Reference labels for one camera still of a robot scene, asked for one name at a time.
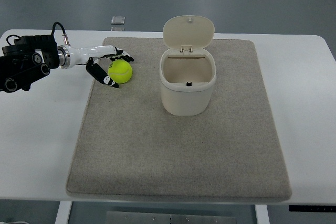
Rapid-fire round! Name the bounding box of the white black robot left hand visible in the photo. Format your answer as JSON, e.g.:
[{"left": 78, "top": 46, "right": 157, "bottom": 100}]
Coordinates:
[{"left": 65, "top": 45, "right": 134, "bottom": 88}]

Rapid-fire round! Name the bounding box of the yellow tennis ball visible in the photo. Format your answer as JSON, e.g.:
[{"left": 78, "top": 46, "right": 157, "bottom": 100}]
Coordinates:
[{"left": 108, "top": 59, "right": 133, "bottom": 84}]

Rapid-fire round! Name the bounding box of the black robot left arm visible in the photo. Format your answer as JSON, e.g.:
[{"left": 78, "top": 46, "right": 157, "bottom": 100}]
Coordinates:
[{"left": 1, "top": 22, "right": 69, "bottom": 93}]

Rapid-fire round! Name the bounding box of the clear floor socket plate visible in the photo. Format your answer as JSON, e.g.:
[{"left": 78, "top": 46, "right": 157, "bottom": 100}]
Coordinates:
[{"left": 111, "top": 16, "right": 125, "bottom": 25}]

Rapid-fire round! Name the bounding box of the cream lidded plastic bin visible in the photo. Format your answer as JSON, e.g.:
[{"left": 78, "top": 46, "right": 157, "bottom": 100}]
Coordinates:
[{"left": 159, "top": 15, "right": 216, "bottom": 116}]

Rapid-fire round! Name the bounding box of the grey felt mat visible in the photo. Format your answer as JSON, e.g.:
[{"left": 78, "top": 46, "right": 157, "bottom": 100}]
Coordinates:
[{"left": 66, "top": 38, "right": 291, "bottom": 202}]

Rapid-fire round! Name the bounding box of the white table leg left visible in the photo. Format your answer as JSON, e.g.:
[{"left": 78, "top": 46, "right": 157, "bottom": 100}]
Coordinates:
[{"left": 55, "top": 201, "right": 72, "bottom": 224}]

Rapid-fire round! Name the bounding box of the white table leg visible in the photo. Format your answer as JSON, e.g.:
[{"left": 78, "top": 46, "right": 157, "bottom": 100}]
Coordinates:
[
  {"left": 55, "top": 201, "right": 72, "bottom": 224},
  {"left": 255, "top": 205, "right": 270, "bottom": 224}
]

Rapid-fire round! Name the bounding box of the white table leg right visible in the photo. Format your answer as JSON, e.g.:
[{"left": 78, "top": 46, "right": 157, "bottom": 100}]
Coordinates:
[{"left": 255, "top": 205, "right": 270, "bottom": 224}]

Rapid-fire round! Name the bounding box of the black table control panel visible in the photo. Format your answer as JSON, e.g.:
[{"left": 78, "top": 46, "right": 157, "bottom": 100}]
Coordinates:
[{"left": 288, "top": 205, "right": 336, "bottom": 213}]

